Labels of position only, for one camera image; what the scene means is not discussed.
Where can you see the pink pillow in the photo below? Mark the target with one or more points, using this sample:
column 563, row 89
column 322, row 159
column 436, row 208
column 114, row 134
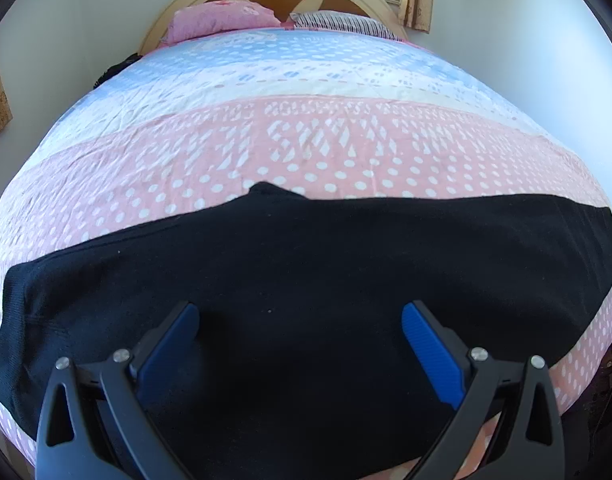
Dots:
column 215, row 20

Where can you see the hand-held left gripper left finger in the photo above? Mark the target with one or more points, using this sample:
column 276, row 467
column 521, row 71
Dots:
column 168, row 355

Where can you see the dark maroon cloth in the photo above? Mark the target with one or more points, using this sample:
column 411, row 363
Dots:
column 606, row 400

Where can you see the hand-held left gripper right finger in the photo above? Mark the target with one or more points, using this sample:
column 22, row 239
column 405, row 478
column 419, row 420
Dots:
column 433, row 355

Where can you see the striped pillow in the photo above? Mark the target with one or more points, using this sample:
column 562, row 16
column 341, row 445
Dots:
column 346, row 22

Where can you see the black pants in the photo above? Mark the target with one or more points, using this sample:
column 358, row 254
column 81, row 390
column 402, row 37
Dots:
column 296, row 270

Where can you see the polka dot bed sheet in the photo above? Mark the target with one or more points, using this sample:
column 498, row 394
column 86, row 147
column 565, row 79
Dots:
column 306, row 125

